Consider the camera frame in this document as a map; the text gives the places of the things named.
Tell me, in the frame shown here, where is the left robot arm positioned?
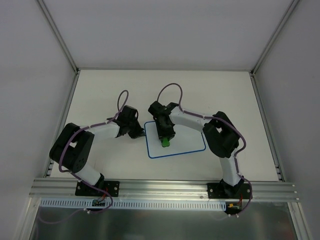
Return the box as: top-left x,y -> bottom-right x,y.
49,105 -> 145,196

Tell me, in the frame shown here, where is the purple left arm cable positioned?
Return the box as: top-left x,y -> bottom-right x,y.
58,89 -> 130,218

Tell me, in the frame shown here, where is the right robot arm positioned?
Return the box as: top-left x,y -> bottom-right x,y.
148,101 -> 245,199

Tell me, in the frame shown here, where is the right aluminium frame post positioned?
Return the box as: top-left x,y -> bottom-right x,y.
249,0 -> 301,126

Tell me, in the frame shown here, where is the green whiteboard eraser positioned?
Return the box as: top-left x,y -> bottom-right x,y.
160,137 -> 170,148

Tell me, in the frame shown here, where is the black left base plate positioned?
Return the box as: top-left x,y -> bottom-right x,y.
75,180 -> 120,197

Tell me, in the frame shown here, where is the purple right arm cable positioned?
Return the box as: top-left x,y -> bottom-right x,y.
156,83 -> 254,218

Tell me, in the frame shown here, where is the aluminium frame post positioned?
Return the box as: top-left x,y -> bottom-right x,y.
249,0 -> 301,126
37,0 -> 81,141

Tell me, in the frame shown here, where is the left aluminium frame post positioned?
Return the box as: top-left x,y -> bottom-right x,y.
37,0 -> 81,141

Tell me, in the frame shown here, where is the aluminium mounting rail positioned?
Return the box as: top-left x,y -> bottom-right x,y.
29,178 -> 301,202

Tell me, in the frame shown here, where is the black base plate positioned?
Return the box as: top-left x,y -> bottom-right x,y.
206,182 -> 252,200
75,180 -> 120,197

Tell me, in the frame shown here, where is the blue framed small whiteboard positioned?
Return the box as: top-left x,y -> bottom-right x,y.
144,121 -> 207,159

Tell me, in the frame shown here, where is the white slotted cable duct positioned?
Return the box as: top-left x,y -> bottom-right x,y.
39,198 -> 227,212

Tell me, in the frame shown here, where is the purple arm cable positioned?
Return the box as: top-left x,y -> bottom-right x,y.
156,83 -> 254,218
58,89 -> 130,218

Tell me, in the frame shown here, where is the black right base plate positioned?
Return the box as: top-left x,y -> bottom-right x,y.
206,182 -> 252,200

